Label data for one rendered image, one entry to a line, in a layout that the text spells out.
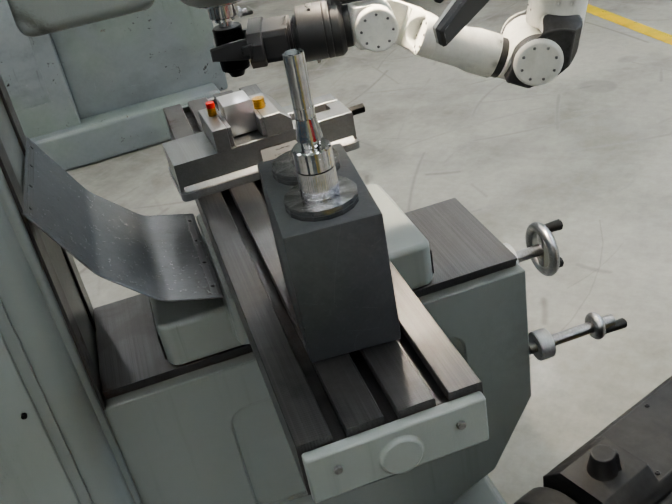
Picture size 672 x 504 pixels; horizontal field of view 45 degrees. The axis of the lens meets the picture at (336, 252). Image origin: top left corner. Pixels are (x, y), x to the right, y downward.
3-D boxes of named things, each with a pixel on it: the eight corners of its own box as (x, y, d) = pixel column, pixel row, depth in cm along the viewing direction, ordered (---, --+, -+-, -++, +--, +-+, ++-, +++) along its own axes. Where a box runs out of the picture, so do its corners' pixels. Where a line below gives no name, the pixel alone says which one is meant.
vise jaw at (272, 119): (274, 108, 159) (270, 89, 157) (294, 129, 149) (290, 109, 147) (245, 117, 158) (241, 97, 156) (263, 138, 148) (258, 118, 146)
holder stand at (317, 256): (361, 254, 122) (340, 132, 112) (402, 339, 104) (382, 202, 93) (283, 275, 121) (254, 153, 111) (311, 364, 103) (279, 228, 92)
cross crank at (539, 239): (547, 253, 178) (545, 206, 172) (576, 279, 168) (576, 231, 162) (481, 275, 175) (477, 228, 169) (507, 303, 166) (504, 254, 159)
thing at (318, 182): (295, 203, 97) (286, 162, 94) (309, 184, 101) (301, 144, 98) (332, 204, 95) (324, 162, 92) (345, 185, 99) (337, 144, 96)
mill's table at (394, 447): (262, 110, 201) (255, 80, 196) (497, 441, 97) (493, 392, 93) (170, 136, 196) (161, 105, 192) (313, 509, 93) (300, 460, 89)
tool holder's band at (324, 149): (286, 162, 94) (285, 154, 94) (301, 144, 98) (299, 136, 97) (324, 162, 92) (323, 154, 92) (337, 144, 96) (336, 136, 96)
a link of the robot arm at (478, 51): (424, 48, 137) (529, 78, 140) (429, 73, 128) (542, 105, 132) (447, -13, 131) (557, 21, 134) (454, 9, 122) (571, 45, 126)
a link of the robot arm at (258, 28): (246, 4, 133) (318, -9, 133) (258, 61, 138) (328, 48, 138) (242, 26, 122) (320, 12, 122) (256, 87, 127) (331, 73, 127)
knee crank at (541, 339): (616, 319, 170) (616, 295, 167) (633, 334, 165) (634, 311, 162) (521, 352, 166) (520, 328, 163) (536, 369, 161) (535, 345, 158)
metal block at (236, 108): (249, 119, 155) (242, 89, 152) (257, 129, 150) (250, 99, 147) (223, 127, 154) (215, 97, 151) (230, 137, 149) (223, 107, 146)
